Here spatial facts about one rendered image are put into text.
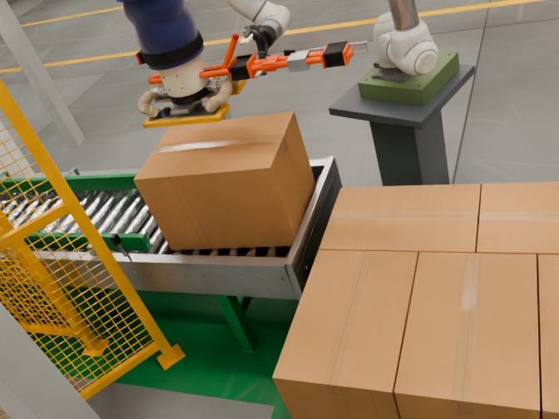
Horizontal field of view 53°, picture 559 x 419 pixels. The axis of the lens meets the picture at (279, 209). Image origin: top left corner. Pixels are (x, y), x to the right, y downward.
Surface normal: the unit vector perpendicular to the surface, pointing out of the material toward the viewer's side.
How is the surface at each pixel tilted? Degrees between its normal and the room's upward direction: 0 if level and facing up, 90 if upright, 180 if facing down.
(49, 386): 90
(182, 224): 90
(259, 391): 0
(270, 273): 90
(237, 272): 90
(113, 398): 0
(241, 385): 0
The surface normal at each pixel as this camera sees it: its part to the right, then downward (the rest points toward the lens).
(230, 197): -0.24, 0.65
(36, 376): 0.91, -0.01
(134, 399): -0.27, -0.76
